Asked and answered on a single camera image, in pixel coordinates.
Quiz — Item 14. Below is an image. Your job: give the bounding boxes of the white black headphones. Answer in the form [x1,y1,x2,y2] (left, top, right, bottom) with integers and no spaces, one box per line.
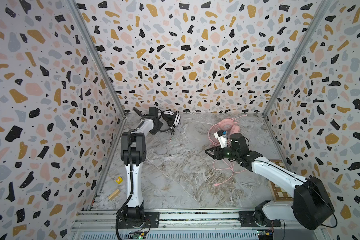
[162,110,181,130]

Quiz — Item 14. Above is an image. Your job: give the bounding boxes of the pink headphone cable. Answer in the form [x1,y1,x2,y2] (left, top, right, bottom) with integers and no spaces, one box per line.
[208,140,250,187]

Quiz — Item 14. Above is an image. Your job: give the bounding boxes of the pink headphones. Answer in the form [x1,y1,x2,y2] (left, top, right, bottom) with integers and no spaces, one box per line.
[208,115,247,146]

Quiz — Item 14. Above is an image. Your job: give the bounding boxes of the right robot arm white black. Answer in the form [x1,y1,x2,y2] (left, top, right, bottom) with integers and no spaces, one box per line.
[205,133,335,230]

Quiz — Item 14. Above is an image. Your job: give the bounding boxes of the wooden checkerboard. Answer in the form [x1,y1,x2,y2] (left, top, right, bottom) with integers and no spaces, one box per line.
[269,160,293,202]

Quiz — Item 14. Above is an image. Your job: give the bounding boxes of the small yellow block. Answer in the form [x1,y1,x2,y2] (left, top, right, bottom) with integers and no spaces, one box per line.
[115,177,123,184]

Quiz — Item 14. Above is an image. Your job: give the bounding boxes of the small wooden block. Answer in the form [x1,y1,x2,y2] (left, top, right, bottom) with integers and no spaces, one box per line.
[108,189,121,201]

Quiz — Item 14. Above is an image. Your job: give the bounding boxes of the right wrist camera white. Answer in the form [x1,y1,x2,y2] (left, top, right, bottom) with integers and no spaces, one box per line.
[214,130,228,148]

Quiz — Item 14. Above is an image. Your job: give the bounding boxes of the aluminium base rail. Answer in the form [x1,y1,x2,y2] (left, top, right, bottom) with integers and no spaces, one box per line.
[68,209,331,240]

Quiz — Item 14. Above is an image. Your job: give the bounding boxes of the left corner aluminium post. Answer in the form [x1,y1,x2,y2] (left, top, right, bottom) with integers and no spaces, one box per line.
[66,0,126,118]

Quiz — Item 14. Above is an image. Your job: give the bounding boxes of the corner aluminium post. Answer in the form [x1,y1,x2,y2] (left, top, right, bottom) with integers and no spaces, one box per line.
[66,0,126,118]
[262,0,331,119]

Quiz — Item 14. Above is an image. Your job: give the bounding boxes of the right corner aluminium post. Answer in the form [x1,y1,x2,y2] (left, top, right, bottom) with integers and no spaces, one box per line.
[262,0,331,119]

